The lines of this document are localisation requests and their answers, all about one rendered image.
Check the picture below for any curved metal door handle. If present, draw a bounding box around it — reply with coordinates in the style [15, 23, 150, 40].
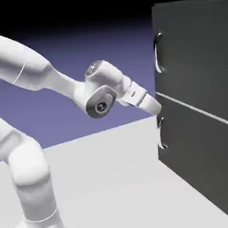
[151, 32, 168, 74]
[154, 116, 169, 150]

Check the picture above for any dark grey cabinet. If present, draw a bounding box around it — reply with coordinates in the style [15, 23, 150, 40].
[140, 0, 228, 228]

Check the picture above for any dark grey cabinet door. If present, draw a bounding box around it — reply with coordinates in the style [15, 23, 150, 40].
[151, 87, 228, 228]
[145, 0, 228, 136]

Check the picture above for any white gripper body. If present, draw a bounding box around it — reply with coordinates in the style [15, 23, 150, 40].
[135, 91, 164, 118]

